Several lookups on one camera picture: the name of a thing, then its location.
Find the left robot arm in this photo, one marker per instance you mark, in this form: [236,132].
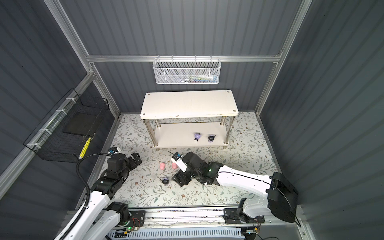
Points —
[100,213]

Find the black wire basket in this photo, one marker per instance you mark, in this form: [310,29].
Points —
[63,136]

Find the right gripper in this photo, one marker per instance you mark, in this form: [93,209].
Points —
[180,176]

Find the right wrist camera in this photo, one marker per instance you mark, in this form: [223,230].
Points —
[178,160]

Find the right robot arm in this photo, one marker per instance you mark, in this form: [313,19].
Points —
[276,194]

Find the white wire basket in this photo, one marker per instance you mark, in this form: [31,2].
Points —
[168,73]

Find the yellow marker pen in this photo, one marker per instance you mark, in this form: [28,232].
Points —
[85,148]

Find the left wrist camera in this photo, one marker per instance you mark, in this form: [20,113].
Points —
[113,151]

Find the markers in white basket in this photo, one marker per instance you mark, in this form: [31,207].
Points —
[200,79]

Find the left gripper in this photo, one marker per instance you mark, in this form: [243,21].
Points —
[133,164]

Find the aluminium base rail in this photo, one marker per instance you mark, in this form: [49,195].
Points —
[188,217]

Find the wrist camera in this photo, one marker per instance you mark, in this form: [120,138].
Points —
[113,151]
[178,160]

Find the white two-tier shelf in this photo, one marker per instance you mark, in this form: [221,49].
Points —
[172,118]

